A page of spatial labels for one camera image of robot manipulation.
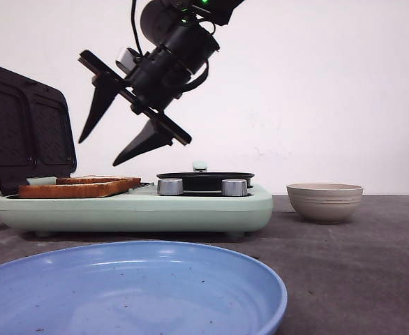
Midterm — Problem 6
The silver control knob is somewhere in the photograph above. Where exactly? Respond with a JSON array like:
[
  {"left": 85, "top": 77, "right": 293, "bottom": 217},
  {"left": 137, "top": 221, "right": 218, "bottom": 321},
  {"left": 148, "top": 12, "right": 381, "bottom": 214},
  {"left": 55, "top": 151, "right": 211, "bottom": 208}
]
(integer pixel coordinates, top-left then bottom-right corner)
[
  {"left": 157, "top": 178, "right": 184, "bottom": 196},
  {"left": 221, "top": 179, "right": 248, "bottom": 197}
]

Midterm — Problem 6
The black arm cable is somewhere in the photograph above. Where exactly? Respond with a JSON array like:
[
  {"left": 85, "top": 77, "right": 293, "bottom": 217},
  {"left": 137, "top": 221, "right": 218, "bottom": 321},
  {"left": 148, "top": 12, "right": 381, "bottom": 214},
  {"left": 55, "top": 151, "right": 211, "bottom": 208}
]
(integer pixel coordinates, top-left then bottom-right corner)
[{"left": 130, "top": 0, "right": 144, "bottom": 57}]

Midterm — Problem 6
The white bread slice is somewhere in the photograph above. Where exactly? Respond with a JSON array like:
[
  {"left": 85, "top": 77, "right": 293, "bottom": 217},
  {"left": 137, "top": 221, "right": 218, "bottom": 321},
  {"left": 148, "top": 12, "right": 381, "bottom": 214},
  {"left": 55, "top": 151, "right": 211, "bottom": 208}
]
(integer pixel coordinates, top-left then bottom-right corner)
[
  {"left": 18, "top": 181, "right": 128, "bottom": 199},
  {"left": 56, "top": 176, "right": 141, "bottom": 193}
]

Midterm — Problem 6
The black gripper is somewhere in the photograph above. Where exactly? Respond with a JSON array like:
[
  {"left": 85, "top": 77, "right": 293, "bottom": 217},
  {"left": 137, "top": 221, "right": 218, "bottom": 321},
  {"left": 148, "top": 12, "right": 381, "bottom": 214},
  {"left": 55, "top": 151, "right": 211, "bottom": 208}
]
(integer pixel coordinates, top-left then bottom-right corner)
[{"left": 78, "top": 24, "right": 219, "bottom": 166}]

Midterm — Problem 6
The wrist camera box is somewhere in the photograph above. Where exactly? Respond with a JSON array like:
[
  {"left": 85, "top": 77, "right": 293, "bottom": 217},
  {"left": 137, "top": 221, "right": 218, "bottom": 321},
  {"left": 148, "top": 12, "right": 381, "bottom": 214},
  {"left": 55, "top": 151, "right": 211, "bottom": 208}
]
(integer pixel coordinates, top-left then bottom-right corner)
[{"left": 115, "top": 47, "right": 140, "bottom": 75}]

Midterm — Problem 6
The left silver control knob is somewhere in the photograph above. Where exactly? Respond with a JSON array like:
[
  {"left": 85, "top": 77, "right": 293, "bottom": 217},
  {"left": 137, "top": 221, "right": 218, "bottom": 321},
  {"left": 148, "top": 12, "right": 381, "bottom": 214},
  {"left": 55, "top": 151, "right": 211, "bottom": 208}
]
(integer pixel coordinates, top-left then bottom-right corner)
[{"left": 157, "top": 178, "right": 184, "bottom": 196}]

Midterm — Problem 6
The breakfast maker hinged lid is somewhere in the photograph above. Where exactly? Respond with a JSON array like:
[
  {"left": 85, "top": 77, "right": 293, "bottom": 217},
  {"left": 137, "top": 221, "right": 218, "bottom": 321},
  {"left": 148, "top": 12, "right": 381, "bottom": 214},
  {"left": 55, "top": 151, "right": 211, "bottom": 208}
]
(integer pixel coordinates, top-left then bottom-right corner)
[{"left": 0, "top": 67, "right": 77, "bottom": 196}]

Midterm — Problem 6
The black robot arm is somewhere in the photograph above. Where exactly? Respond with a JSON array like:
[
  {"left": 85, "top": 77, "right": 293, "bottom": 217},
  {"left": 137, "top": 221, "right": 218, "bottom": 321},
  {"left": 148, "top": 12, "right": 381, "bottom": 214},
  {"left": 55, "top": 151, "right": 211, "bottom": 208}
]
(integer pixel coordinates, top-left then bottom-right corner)
[{"left": 79, "top": 1, "right": 240, "bottom": 165}]

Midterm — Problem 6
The beige ribbed ceramic bowl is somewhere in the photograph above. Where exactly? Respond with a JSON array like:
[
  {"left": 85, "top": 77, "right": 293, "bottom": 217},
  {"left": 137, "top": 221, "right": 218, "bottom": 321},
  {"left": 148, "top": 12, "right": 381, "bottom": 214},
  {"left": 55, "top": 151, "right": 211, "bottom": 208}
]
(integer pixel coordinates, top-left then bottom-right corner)
[{"left": 286, "top": 183, "right": 364, "bottom": 223}]

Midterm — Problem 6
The blue round plate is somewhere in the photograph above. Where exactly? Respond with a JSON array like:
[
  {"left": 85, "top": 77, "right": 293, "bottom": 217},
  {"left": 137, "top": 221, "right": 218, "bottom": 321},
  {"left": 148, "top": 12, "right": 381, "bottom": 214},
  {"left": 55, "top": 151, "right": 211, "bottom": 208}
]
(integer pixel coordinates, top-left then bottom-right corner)
[{"left": 0, "top": 241, "right": 288, "bottom": 334}]

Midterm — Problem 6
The mint green breakfast maker base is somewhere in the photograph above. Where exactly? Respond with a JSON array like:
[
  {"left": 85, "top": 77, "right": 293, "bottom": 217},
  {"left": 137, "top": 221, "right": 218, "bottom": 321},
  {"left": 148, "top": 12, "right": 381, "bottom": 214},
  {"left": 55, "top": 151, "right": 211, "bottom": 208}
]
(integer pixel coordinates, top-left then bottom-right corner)
[{"left": 0, "top": 182, "right": 273, "bottom": 233}]

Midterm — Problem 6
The right silver control knob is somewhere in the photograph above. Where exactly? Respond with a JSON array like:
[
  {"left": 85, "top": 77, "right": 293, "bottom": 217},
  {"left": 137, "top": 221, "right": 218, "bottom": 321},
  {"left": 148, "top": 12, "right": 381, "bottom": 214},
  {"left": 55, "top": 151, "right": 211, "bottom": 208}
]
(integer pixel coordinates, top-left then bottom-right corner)
[{"left": 221, "top": 179, "right": 248, "bottom": 197}]

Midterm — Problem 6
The black round frying pan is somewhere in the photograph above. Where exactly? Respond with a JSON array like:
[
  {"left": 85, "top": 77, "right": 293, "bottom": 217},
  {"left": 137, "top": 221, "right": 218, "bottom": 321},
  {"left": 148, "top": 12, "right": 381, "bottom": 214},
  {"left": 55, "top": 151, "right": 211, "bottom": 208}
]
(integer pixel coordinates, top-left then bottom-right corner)
[{"left": 156, "top": 172, "right": 255, "bottom": 191}]

